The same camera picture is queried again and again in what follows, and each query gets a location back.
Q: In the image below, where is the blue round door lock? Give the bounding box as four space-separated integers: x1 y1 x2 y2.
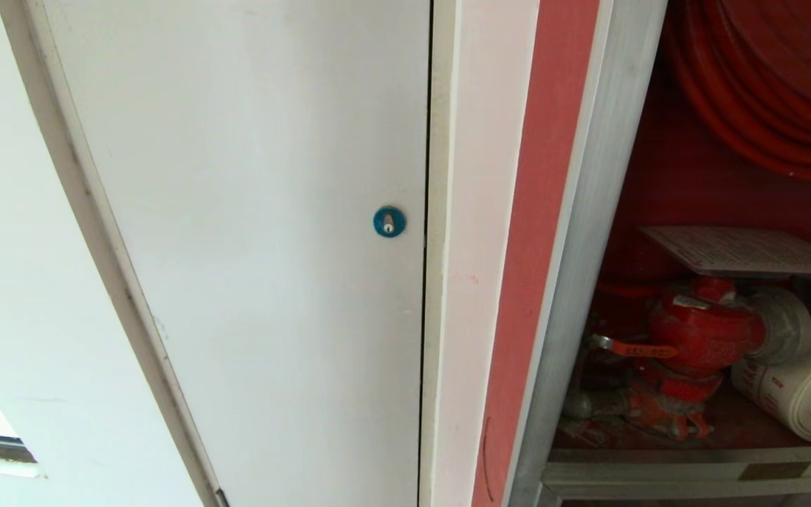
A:
373 206 407 239

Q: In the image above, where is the open cabinet door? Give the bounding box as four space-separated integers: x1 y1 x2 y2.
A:
420 0 614 507

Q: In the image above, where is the white panel door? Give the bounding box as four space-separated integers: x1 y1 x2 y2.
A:
0 0 433 507

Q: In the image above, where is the red fire hydrant cabinet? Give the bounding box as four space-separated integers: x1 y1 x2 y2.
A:
504 0 811 507

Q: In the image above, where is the red hydrant valve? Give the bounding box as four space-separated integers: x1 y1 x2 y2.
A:
589 276 765 441

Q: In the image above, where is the white inspection card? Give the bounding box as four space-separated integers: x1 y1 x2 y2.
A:
638 225 811 280

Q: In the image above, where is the silver hose coupling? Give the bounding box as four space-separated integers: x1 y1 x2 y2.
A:
749 287 811 365

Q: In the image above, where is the red coiled hose reel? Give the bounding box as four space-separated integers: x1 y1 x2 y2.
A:
665 0 811 185

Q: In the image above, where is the white rolled fire hose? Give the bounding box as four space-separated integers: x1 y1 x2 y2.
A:
731 324 811 444

